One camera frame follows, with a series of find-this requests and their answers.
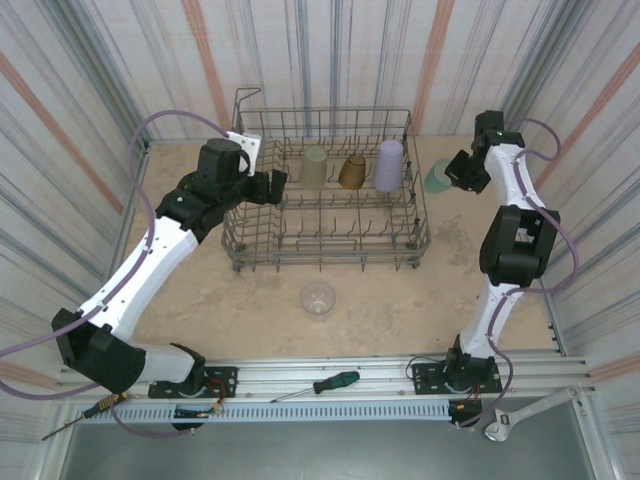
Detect teal plastic cup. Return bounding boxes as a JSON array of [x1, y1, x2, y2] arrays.
[[423, 158, 454, 197]]

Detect pale green plastic cup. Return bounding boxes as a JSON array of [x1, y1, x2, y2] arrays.
[[298, 144, 329, 190]]

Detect lavender plastic cup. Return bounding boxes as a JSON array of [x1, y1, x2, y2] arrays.
[[372, 139, 405, 192]]

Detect amber plastic cup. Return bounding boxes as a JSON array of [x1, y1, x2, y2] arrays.
[[337, 154, 366, 190]]

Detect clear faceted plastic cup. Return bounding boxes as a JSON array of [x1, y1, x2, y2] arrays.
[[299, 281, 337, 324]]

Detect green black screwdriver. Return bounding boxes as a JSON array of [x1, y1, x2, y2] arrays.
[[269, 370, 361, 404]]

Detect silver adjustable wrench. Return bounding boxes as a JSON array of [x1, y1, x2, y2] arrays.
[[482, 385, 584, 443]]

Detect yellow black screwdriver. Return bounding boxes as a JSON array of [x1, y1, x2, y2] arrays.
[[40, 392, 129, 442]]

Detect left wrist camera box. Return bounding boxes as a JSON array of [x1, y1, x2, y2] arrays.
[[224, 130, 264, 176]]

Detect grey wire dish rack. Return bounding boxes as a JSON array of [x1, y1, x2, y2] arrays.
[[219, 87, 432, 276]]

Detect aluminium frame rail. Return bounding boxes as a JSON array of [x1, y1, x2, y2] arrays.
[[52, 354, 599, 401]]

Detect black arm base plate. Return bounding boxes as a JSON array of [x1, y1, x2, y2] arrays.
[[412, 360, 503, 396], [148, 366, 239, 400]]

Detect thin black cable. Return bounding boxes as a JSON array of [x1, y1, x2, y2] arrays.
[[404, 355, 451, 386]]

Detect red black wires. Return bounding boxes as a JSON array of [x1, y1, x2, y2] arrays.
[[449, 384, 484, 416], [174, 377, 236, 419]]

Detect light blue slotted cable duct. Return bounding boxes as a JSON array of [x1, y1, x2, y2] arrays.
[[107, 402, 451, 424]]

